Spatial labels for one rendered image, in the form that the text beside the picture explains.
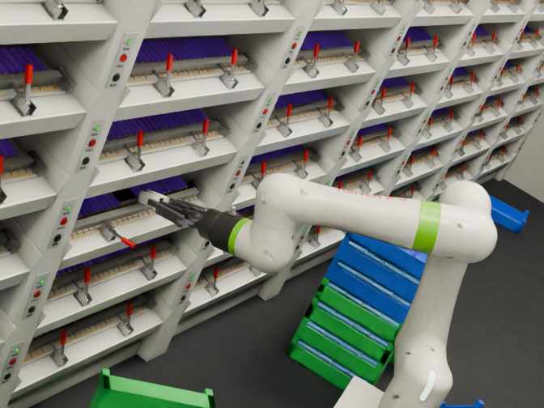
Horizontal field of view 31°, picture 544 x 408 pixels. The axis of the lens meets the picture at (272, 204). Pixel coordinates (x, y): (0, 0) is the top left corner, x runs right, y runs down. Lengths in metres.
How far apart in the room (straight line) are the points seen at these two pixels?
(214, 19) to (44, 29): 0.52
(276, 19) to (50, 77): 0.68
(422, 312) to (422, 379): 0.19
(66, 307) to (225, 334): 0.92
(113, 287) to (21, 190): 0.62
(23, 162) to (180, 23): 0.43
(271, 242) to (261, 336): 1.15
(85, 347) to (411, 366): 0.86
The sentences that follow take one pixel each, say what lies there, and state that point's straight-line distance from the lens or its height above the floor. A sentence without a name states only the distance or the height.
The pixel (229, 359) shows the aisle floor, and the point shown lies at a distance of 3.09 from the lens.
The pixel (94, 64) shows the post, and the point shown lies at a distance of 1.92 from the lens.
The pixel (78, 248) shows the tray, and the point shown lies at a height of 0.54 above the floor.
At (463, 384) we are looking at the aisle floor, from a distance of 3.64.
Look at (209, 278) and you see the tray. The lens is 3.10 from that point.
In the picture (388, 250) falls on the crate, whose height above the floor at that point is 0.51.
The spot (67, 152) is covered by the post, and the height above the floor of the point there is 0.82.
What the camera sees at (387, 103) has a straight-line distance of 3.55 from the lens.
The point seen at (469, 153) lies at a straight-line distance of 4.93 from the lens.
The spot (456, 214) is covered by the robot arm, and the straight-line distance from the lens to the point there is 2.14.
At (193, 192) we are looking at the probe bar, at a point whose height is 0.58.
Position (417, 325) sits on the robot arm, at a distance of 2.44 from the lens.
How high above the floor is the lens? 1.67
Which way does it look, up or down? 23 degrees down
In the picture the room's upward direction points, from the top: 25 degrees clockwise
